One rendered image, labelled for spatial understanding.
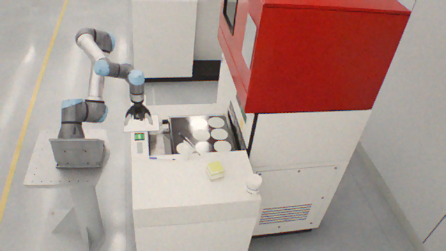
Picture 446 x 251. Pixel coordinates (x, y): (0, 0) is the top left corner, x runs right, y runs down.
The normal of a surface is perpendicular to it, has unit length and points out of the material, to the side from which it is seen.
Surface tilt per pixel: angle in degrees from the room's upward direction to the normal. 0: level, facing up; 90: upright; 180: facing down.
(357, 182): 0
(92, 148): 90
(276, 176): 90
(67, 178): 0
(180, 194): 0
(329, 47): 90
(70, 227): 90
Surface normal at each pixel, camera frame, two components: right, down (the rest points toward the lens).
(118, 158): 0.11, -0.76
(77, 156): 0.12, 0.65
